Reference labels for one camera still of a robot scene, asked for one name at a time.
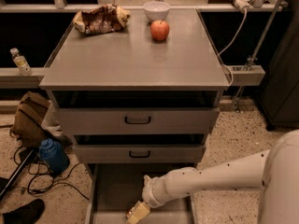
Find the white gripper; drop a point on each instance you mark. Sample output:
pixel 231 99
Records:
pixel 151 192

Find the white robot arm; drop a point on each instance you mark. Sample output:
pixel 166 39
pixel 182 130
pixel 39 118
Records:
pixel 274 172

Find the grey open bottom drawer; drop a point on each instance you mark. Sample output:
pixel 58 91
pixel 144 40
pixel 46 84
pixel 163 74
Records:
pixel 117 187

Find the grey middle drawer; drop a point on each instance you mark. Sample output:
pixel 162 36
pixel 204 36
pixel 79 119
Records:
pixel 120 154

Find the grey drawer cabinet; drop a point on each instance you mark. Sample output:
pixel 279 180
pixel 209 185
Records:
pixel 129 69

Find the grey top drawer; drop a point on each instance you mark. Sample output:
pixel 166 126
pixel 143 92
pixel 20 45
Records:
pixel 80 121

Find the blue water jug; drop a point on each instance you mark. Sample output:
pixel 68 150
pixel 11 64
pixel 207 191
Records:
pixel 52 153

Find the black shoe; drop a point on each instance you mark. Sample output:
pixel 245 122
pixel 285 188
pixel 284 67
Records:
pixel 27 214

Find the brown backpack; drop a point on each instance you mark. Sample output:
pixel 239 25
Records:
pixel 29 116

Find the dark cabinet at right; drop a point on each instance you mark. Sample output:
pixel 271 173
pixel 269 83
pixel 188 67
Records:
pixel 279 95

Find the clear plastic water bottle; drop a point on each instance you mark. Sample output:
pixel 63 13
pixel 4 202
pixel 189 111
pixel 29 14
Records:
pixel 21 62

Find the red apple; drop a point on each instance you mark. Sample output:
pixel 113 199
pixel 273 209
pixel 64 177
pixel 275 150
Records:
pixel 159 30

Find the metal tripod pole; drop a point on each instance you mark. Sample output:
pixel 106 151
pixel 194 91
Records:
pixel 245 69

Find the brown crumpled chip bag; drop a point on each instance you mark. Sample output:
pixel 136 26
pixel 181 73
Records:
pixel 107 18

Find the white bowl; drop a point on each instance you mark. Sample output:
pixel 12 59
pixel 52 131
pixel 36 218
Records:
pixel 156 10

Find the black middle drawer handle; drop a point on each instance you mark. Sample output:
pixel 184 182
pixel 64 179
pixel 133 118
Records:
pixel 139 154

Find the black drawer handle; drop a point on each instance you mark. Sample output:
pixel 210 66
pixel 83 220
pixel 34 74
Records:
pixel 139 154
pixel 137 121

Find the black top drawer handle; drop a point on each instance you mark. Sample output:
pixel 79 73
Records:
pixel 137 121

